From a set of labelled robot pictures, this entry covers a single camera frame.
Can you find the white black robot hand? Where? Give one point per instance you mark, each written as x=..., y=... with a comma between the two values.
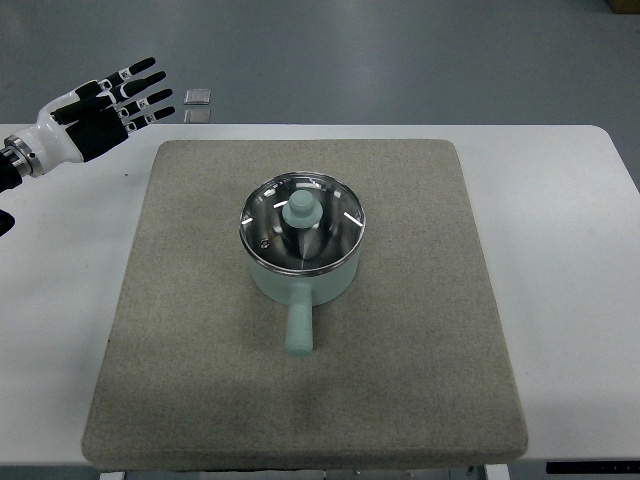
x=90, y=120

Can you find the glass lid with green knob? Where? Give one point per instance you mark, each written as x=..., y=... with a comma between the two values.
x=302, y=224

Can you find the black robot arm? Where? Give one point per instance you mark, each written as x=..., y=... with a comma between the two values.
x=10, y=178

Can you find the lower metal floor plate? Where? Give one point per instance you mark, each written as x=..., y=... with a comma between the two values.
x=197, y=116

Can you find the metal floor plate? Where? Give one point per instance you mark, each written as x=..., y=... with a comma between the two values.
x=197, y=97
x=197, y=116

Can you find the upper metal floor plate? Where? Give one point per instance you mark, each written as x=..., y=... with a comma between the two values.
x=197, y=97

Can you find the mint green saucepan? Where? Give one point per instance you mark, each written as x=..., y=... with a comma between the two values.
x=300, y=294

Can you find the beige fabric mat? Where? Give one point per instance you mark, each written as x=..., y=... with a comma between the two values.
x=410, y=368

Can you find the cardboard box corner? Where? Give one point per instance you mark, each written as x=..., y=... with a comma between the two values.
x=624, y=6

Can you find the black table control panel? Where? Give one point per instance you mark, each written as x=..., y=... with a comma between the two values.
x=592, y=468

